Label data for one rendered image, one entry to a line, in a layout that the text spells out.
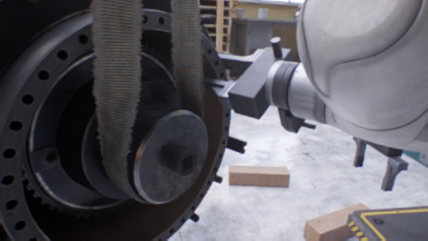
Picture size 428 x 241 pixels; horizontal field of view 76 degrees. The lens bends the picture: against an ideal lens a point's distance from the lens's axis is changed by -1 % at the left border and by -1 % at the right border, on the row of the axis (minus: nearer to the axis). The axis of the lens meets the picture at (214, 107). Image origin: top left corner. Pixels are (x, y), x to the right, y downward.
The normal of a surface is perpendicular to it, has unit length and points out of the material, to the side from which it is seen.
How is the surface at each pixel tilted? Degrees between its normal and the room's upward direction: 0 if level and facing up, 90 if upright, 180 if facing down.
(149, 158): 90
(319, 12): 68
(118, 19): 93
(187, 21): 99
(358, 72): 126
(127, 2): 92
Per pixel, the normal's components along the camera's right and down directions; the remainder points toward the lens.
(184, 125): 0.76, 0.22
